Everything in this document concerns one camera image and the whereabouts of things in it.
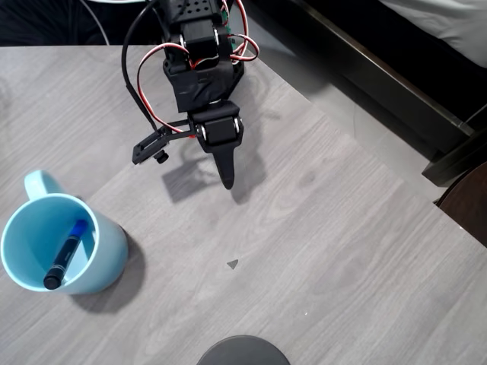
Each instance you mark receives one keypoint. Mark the white mattress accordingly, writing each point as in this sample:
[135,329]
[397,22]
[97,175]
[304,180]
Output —
[449,23]

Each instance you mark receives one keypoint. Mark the light blue mug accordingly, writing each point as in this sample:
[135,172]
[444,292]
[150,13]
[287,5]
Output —
[110,247]

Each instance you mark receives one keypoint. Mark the round black object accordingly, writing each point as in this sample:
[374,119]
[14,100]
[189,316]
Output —
[243,351]

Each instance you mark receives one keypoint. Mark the black gripper camera mount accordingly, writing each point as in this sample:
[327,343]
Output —
[146,148]

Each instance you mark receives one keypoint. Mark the round dark brown furniture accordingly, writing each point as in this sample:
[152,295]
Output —
[470,205]

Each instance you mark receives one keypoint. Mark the blue cap black marker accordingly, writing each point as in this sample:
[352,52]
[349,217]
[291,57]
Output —
[64,258]

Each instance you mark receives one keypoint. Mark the dark bed frame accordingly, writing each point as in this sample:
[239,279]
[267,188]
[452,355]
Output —
[380,76]

